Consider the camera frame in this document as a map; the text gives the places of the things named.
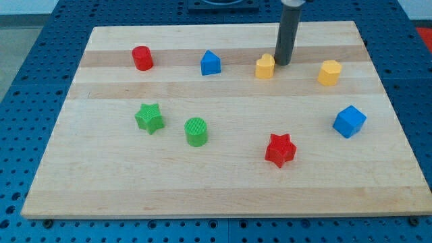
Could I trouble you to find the yellow heart block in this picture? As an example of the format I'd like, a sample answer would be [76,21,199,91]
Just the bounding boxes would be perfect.
[255,53,275,79]

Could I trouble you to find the light wooden board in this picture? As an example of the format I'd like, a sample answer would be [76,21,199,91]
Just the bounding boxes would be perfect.
[21,21,431,219]

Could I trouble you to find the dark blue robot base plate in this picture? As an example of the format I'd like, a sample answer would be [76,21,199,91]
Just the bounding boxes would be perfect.
[186,0,259,13]

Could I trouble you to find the green cylinder block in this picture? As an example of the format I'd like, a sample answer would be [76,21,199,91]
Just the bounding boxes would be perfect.
[184,117,208,147]

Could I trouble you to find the blue triangle block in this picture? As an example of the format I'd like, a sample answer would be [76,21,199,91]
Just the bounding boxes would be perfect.
[200,50,221,76]

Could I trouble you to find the blue cube block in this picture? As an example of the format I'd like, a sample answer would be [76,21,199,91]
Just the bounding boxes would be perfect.
[333,105,367,138]

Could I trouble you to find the red star block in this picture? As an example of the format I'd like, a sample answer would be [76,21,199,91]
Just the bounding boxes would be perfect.
[265,134,297,168]

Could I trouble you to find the yellow hexagon block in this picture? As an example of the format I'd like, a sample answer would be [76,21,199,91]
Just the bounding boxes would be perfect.
[317,60,342,86]

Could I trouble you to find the green star block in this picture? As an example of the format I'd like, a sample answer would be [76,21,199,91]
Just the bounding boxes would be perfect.
[134,103,165,134]

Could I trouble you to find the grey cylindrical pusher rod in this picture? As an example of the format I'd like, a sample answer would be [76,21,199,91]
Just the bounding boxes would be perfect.
[274,0,306,65]

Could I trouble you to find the red cylinder block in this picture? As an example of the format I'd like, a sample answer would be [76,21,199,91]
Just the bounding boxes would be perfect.
[132,46,153,71]

